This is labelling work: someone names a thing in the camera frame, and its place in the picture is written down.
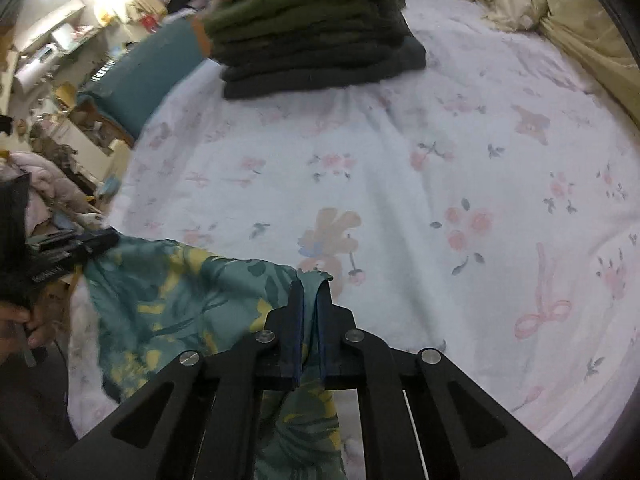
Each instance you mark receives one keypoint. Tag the green floral short pants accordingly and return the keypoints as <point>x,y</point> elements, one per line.
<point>200,300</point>

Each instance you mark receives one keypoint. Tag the person's left hand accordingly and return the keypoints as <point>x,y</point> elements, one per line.
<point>20,322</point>

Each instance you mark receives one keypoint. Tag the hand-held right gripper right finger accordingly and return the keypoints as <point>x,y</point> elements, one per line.
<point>325,332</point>

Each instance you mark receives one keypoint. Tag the pink quilted jacket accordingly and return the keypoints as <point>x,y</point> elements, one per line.
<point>45,175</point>

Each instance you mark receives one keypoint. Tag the cream bear print duvet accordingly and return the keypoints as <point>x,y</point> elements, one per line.
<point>560,5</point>

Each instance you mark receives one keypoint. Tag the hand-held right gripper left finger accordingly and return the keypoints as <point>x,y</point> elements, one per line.
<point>295,332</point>

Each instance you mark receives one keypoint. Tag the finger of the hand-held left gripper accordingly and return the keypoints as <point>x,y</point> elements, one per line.
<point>95,242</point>

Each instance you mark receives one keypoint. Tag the stack of folded dark pants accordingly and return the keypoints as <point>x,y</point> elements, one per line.
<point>310,35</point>

